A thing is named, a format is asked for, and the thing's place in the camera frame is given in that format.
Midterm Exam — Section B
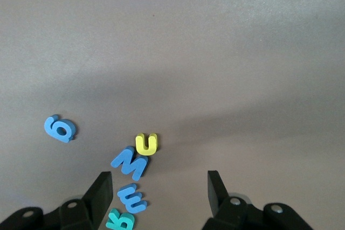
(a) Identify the blue foam small m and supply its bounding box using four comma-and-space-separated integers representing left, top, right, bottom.
116, 183, 148, 214

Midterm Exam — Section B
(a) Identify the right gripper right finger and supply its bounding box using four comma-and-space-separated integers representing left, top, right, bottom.
202, 170, 314, 230

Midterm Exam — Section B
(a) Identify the blue foam capital M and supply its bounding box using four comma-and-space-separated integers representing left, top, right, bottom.
110, 145, 149, 182

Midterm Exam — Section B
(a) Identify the teal foam letter k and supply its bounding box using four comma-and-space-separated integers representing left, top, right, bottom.
105, 207, 135, 230

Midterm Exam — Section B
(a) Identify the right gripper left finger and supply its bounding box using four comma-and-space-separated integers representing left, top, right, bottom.
0, 171, 114, 230

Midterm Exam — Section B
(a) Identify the yellow foam letter u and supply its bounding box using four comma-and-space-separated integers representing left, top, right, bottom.
135, 133, 158, 156

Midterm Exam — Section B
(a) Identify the blue foam letter g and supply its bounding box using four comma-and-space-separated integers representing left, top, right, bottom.
44, 114, 78, 144

